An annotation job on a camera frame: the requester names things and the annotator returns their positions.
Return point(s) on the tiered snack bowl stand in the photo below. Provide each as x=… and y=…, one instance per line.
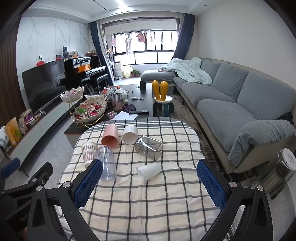
x=91, y=109

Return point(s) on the glass jar with snacks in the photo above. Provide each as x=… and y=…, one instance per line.
x=117, y=103

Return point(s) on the grey sofa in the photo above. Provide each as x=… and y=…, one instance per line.
x=222, y=109

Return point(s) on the electric heater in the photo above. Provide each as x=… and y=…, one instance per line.
x=281, y=171

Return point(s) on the white air purifier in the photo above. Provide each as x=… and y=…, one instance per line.
x=118, y=69

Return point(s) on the grey rabbit figure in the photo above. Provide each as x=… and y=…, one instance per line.
x=65, y=52

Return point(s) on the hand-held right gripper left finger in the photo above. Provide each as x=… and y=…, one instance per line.
x=89, y=184

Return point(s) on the translucent white plastic cup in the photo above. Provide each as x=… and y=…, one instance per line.
x=150, y=172

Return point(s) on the clear bluish plastic cup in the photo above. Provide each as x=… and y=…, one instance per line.
x=108, y=162

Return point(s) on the black piano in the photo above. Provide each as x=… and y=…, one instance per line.
x=81, y=67

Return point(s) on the black coffee table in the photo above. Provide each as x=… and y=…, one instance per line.
x=148, y=97

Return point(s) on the white security camera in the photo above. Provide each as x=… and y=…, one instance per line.
x=40, y=58

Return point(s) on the pale yellow round lamp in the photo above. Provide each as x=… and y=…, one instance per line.
x=127, y=71

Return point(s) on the yellow rabbit ear stool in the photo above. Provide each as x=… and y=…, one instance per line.
x=161, y=92

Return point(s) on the black television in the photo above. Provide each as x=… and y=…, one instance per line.
x=42, y=85

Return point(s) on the black remote control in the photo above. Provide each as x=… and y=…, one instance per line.
x=138, y=112

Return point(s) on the patterned paper cup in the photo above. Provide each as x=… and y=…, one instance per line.
x=89, y=153

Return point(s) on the white hanging garment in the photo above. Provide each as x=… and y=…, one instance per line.
x=128, y=45

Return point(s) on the blue curtain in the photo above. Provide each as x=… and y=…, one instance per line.
x=98, y=46
x=183, y=37

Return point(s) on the white paper sheet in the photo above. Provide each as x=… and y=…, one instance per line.
x=123, y=115

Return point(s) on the grey glass cup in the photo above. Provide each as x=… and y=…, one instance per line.
x=148, y=148

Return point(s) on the purple cloth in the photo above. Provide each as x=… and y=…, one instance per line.
x=129, y=107

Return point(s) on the light green blanket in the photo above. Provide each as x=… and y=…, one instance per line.
x=192, y=69

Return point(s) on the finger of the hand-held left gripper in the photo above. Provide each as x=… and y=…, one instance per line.
x=42, y=172
x=9, y=167

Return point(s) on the grey television cabinet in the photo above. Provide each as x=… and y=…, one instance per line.
x=46, y=125

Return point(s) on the potted plants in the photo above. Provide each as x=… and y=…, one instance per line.
x=135, y=73

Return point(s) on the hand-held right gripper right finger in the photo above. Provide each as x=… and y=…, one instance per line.
x=211, y=185

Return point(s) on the black piano bench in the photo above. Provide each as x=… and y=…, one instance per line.
x=98, y=80

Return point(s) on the row of snack packets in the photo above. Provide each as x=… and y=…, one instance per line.
x=15, y=131

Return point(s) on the black cup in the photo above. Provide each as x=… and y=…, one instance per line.
x=143, y=85

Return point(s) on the pink cup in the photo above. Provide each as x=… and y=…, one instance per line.
x=110, y=136

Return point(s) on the pink hanging garment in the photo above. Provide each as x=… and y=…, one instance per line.
x=140, y=37

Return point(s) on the checked table cloth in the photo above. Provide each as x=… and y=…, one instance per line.
x=148, y=208

